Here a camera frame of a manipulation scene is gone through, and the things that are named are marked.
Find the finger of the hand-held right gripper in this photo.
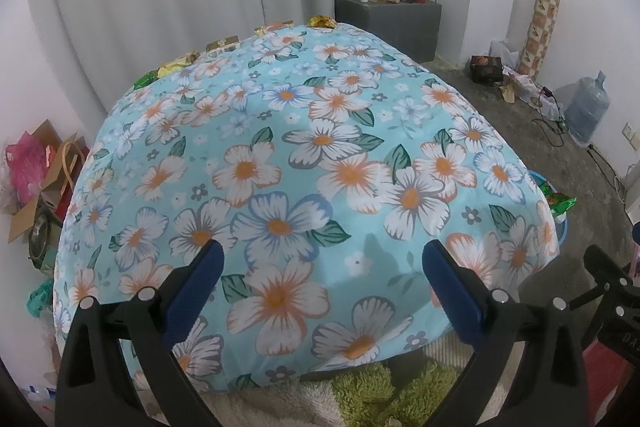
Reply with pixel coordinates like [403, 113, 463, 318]
[574, 244, 633, 311]

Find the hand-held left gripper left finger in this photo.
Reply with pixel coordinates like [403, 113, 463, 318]
[56, 239, 224, 427]

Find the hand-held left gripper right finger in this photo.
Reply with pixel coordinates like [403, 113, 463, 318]
[421, 239, 586, 427]

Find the blue mesh basket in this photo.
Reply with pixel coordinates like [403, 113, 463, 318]
[527, 169, 571, 254]

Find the green foil packet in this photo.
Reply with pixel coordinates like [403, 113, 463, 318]
[542, 187, 576, 216]

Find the green fluffy rug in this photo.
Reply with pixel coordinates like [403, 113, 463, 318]
[332, 361, 474, 427]

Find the metal bowl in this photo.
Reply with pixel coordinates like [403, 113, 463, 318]
[27, 217, 64, 266]

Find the white fluffy rug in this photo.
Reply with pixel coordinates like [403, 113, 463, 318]
[140, 376, 352, 427]

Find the red gift bag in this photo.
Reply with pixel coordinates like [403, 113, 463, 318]
[54, 141, 92, 219]

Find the green cloth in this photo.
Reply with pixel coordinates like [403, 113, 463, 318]
[25, 279, 56, 316]

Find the floral blue tablecloth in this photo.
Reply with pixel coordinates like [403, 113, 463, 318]
[52, 23, 561, 395]

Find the clear plastic bottle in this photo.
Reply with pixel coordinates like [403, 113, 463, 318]
[26, 381, 57, 404]

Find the pink mesh wrap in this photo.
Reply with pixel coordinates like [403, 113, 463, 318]
[4, 139, 49, 204]

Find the yellow green wrapper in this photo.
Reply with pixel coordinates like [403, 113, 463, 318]
[155, 51, 201, 78]

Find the black box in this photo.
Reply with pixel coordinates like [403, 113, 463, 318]
[469, 54, 505, 84]

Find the small patterned box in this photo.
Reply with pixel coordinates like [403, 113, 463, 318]
[205, 36, 240, 56]
[253, 21, 295, 36]

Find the white plastic bag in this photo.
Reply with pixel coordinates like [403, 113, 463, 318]
[487, 39, 524, 74]

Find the grey cabinet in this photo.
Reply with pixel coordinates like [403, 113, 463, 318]
[334, 0, 443, 62]

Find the black cable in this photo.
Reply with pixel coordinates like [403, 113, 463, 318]
[531, 87, 572, 148]

